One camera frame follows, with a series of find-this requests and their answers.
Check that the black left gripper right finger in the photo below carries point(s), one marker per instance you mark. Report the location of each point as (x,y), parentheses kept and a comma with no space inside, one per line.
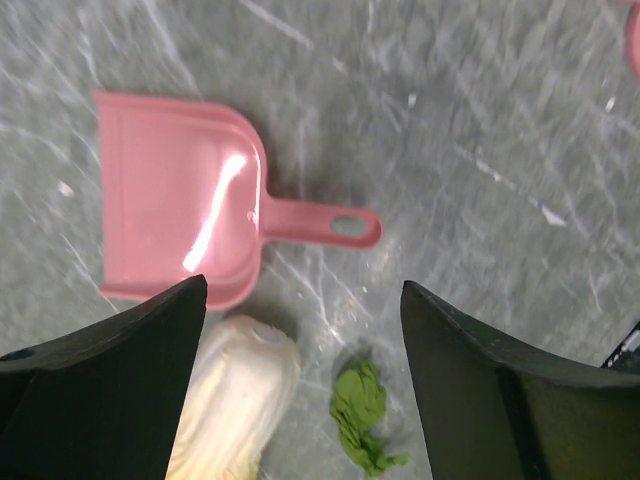
(494,407)

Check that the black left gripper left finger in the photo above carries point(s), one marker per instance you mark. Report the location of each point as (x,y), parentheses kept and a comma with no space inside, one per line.
(103,402)

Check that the pink hand brush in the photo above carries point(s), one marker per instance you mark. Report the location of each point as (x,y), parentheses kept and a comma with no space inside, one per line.
(632,35)

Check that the yellow white napa cabbage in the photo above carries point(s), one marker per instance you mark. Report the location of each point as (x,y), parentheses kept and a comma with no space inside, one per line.
(243,381)

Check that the pink plastic dustpan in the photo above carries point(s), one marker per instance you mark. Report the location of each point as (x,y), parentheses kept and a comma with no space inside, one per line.
(185,193)

